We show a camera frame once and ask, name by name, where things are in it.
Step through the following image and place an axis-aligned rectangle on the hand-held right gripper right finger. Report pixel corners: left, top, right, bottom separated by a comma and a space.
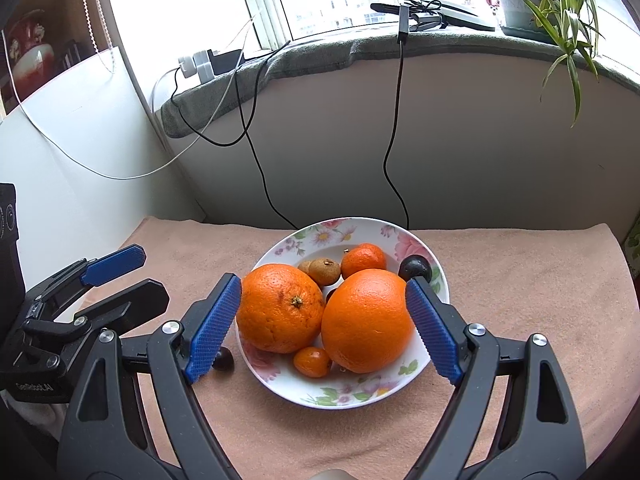
405, 276, 587, 480

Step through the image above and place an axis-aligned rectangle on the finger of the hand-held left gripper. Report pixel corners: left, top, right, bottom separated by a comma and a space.
29, 244, 149, 311
75, 279, 171, 337

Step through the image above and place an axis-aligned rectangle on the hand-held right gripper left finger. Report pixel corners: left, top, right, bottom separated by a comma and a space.
57, 272, 244, 480

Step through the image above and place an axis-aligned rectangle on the large orange with stem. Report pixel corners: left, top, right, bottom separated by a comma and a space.
236, 263, 326, 355

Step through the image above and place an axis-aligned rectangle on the large smooth orange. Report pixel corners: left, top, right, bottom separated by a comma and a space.
321, 268, 416, 375

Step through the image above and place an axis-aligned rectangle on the small tangerine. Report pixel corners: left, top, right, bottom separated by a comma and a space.
341, 243, 388, 281

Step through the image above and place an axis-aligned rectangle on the small orange kumquat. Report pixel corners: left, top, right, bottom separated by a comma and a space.
293, 346, 333, 379

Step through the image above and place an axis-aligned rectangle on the white floral bowl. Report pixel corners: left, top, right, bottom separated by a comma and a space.
241, 217, 451, 408

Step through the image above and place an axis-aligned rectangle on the pink blanket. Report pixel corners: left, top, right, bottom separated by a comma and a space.
65, 216, 636, 480

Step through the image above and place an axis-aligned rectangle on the white charger plug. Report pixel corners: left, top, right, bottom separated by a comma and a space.
177, 50, 217, 85

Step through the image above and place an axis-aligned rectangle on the green patterned cloth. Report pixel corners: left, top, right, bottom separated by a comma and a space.
622, 215, 640, 281

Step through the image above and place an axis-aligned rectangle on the red picture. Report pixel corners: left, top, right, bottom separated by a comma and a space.
1, 9, 57, 117

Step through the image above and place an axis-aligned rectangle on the grey-green windowsill cloth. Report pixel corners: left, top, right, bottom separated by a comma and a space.
160, 25, 640, 139

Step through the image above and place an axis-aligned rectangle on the black electronic device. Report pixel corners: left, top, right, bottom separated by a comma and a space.
370, 0, 497, 32

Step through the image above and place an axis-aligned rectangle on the green spider plant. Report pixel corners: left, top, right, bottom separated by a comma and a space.
467, 0, 607, 129

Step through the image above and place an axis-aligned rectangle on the grey plant pot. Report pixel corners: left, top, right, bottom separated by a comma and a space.
492, 0, 562, 39

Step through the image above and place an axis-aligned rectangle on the white cable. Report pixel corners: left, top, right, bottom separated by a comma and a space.
2, 15, 256, 180

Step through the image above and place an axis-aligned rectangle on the black cable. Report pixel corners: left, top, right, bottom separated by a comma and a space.
382, 2, 414, 231
170, 40, 301, 231

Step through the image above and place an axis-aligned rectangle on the white bead cord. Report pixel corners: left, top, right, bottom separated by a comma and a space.
80, 0, 119, 74

